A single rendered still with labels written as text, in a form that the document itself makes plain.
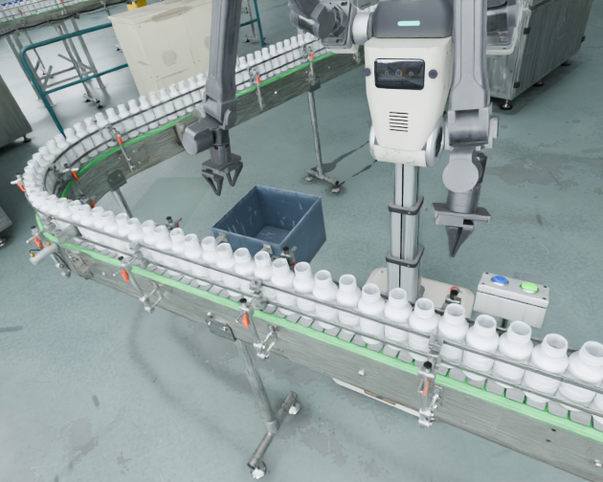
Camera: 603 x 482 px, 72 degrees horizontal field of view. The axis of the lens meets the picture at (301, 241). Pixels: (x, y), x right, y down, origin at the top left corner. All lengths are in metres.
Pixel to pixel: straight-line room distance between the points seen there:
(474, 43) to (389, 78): 0.53
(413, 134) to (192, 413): 1.64
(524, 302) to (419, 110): 0.61
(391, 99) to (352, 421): 1.40
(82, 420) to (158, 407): 0.39
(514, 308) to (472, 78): 0.50
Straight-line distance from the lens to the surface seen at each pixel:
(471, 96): 0.80
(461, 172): 0.75
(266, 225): 1.88
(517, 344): 0.90
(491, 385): 1.01
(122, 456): 2.30
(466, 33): 0.79
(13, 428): 2.72
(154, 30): 4.89
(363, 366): 1.08
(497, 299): 1.03
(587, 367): 0.92
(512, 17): 1.11
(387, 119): 1.34
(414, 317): 0.92
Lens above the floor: 1.84
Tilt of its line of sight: 39 degrees down
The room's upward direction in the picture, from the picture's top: 10 degrees counter-clockwise
